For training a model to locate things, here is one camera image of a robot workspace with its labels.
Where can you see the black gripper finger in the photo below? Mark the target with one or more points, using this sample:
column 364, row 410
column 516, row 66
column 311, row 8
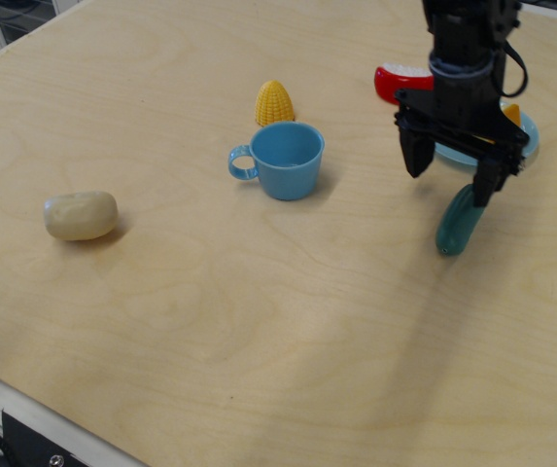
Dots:
column 417, row 147
column 489, row 178

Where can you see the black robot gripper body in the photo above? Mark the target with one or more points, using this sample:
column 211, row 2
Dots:
column 452, row 110

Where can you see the green toy cucumber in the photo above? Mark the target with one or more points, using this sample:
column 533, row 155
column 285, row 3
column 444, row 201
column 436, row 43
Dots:
column 458, row 223

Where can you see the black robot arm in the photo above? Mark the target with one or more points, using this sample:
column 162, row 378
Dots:
column 470, row 38

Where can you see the blue plastic cup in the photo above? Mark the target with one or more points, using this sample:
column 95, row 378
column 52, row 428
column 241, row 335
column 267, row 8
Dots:
column 285, row 157

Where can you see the yellow toy cheese wedge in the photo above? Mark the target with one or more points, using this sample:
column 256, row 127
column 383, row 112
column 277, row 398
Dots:
column 513, row 114

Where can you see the red toy cheese wheel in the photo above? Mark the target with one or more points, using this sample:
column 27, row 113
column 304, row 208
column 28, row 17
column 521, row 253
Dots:
column 391, row 77

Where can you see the yellow toy corn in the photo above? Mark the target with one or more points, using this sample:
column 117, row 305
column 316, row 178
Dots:
column 273, row 104

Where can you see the beige toy potato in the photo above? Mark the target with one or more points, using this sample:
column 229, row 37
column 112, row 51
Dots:
column 80, row 216

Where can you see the black corner bracket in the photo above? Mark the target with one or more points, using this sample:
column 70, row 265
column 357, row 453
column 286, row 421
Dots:
column 33, row 449

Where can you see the aluminium table frame rail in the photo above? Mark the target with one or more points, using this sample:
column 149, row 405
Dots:
column 89, row 448

